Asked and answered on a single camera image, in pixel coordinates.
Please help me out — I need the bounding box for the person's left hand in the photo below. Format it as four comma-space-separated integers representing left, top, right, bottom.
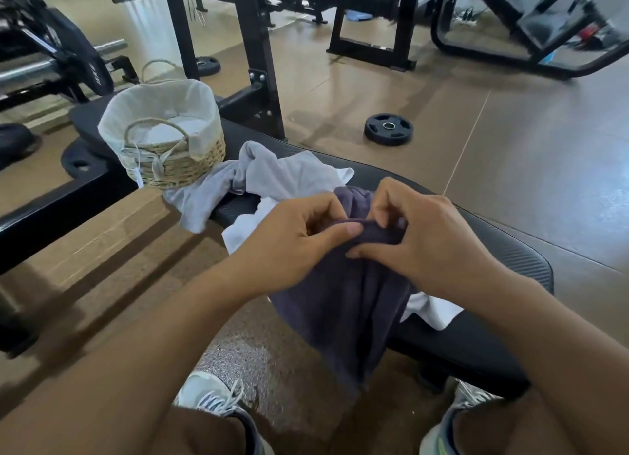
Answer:
228, 192, 364, 298

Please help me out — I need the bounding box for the person's right hand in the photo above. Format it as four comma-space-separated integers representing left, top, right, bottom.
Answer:
345, 177, 497, 306

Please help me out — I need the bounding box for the white towel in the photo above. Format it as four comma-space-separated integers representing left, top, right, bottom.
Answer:
221, 196, 465, 332
130, 116, 210, 144

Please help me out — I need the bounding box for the light grey towel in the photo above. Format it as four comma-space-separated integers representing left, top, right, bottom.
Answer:
162, 140, 356, 234

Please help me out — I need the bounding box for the woven basket with white liner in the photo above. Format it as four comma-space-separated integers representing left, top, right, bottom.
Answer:
97, 59, 227, 190

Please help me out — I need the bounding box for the person's left forearm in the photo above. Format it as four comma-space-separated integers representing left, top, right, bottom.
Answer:
0, 260, 276, 455

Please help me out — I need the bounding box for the person's right forearm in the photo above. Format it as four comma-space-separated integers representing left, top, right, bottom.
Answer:
461, 272, 629, 455

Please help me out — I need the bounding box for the person's right white shoe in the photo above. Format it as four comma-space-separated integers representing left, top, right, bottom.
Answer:
420, 378, 505, 455

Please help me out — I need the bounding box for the person's white shoe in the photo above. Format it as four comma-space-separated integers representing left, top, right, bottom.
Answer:
174, 370, 275, 455
420, 378, 505, 455

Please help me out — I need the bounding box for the person's left white shoe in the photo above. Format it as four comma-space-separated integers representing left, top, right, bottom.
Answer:
174, 370, 275, 455

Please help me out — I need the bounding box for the person's right leg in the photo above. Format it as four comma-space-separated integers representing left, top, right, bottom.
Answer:
451, 386, 590, 455

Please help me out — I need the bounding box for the person's leg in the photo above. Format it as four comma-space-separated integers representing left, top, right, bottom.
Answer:
451, 386, 590, 455
147, 404, 246, 455

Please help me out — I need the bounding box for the person's left leg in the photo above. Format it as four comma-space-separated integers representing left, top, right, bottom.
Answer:
147, 404, 246, 455

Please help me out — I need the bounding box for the black padded weight bench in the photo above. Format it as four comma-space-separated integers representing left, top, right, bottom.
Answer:
67, 95, 555, 401

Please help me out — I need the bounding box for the black rubber weight plate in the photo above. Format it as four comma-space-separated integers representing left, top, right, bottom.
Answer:
363, 113, 415, 147
0, 123, 43, 171
195, 55, 222, 77

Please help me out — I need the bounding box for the black steel squat rack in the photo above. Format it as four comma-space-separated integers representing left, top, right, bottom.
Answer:
110, 0, 288, 141

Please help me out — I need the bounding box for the large black weight plate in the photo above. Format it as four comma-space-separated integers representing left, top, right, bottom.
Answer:
60, 139, 128, 180

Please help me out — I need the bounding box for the black steel base beam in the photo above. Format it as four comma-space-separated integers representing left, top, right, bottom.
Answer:
0, 167, 140, 276

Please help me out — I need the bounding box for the black bumper plate white print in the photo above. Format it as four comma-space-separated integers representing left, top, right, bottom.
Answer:
38, 7, 117, 97

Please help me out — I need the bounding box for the black bench press frame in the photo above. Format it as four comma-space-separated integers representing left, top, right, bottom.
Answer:
194, 0, 425, 73

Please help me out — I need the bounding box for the black barbell stand frame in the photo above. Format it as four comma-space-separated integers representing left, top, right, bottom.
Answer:
0, 0, 141, 114

